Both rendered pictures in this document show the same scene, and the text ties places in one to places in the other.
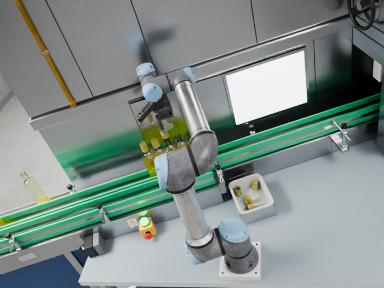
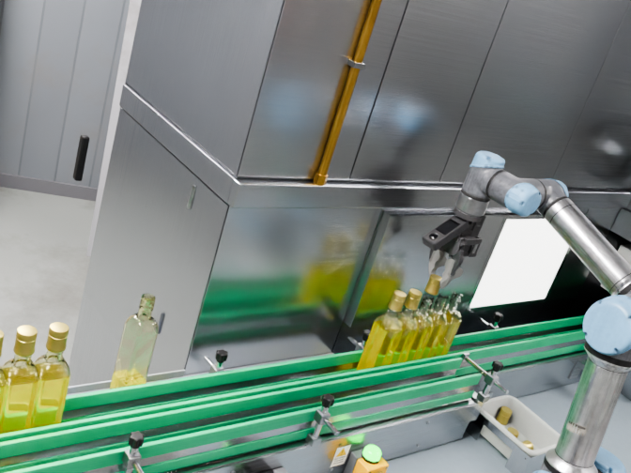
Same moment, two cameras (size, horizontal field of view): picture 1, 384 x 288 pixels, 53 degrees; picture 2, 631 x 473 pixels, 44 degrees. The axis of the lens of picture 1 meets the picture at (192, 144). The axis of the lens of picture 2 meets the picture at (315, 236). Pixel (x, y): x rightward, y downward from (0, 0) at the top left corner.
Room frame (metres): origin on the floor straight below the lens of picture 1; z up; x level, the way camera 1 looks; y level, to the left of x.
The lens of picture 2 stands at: (0.37, 1.61, 1.96)
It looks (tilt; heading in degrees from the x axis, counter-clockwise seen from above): 22 degrees down; 317
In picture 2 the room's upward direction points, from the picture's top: 18 degrees clockwise
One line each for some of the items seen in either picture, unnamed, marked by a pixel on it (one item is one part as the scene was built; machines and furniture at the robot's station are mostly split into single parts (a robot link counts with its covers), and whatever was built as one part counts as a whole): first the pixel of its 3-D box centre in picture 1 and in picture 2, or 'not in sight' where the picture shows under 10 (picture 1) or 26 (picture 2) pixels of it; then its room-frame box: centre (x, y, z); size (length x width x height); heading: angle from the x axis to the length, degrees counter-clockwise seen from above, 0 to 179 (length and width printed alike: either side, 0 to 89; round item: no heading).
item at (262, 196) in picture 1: (251, 198); (515, 434); (1.27, -0.20, 0.80); 0.22 x 0.17 x 0.09; 0
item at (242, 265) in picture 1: (239, 252); not in sight; (0.97, -0.05, 0.83); 0.15 x 0.15 x 0.10
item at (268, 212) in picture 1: (250, 195); (506, 430); (1.29, -0.20, 0.79); 0.27 x 0.17 x 0.08; 0
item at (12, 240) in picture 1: (13, 246); (135, 471); (1.32, 0.98, 0.94); 0.07 x 0.04 x 0.13; 0
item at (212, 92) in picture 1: (224, 102); (476, 263); (1.63, -0.22, 1.15); 0.90 x 0.03 x 0.34; 90
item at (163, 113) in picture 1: (160, 106); (462, 232); (1.49, 0.08, 1.33); 0.09 x 0.08 x 0.12; 90
